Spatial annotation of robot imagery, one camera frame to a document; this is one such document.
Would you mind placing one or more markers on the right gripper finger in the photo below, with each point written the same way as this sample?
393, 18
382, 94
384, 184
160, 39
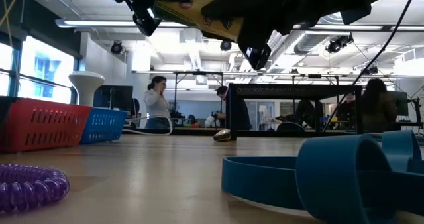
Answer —
228, 8
256, 45

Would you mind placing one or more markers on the yellow crayon box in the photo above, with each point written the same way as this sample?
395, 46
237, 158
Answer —
198, 18

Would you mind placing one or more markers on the red plastic basket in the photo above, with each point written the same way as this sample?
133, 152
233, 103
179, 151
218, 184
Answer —
43, 124

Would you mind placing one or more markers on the purple coil wristband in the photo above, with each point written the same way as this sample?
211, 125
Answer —
33, 187

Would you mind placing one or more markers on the black ceiling spotlight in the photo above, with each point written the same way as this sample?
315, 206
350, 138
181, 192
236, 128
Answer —
116, 47
226, 45

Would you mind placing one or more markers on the long ceiling light bar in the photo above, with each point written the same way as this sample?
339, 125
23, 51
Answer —
99, 23

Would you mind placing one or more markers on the black mesh shelf riser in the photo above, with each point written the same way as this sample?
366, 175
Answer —
281, 91

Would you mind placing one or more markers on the black ceiling light cluster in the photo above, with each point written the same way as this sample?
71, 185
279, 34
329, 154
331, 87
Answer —
338, 43

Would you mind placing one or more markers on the black computer monitor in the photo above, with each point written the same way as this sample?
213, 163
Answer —
402, 103
116, 96

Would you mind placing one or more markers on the white mushroom lamp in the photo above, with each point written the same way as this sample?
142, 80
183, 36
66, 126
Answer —
86, 85

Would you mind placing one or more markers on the black chair back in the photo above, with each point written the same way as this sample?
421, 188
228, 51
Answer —
289, 126

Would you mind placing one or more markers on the small white object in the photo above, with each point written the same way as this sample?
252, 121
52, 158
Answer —
209, 121

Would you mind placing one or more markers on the blue plastic basket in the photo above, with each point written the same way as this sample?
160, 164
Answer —
102, 124

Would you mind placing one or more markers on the bright window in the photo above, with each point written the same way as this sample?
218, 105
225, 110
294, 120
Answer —
43, 71

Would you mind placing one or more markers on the black plastic bin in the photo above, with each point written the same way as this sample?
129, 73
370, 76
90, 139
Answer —
6, 106

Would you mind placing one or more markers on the silver ventilation duct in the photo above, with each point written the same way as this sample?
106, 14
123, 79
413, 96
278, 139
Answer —
311, 41

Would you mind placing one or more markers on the black metal frame stand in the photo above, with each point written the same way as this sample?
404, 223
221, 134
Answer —
198, 73

